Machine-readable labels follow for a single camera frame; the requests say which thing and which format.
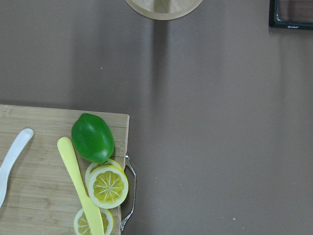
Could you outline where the white ceramic spoon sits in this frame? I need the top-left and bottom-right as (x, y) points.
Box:
(0, 128), (34, 206)

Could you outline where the green toy lime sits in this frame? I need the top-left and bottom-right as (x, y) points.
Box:
(71, 113), (114, 163)

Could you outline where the upper lemon slice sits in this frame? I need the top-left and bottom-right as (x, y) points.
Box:
(85, 159), (129, 209)

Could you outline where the lemon slice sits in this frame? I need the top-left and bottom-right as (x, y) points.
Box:
(73, 208), (114, 235)
(85, 159), (129, 209)

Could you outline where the wooden mug tree stand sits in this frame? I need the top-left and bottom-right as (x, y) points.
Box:
(125, 0), (202, 21)

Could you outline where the yellow plastic knife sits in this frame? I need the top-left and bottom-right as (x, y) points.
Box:
(57, 137), (104, 235)

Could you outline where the lower lemon slice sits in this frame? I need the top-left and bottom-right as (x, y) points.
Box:
(73, 208), (114, 235)

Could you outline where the wooden cutting board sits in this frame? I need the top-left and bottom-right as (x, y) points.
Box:
(0, 104), (130, 235)

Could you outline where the black framed tray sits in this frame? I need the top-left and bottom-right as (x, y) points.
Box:
(268, 0), (313, 30)

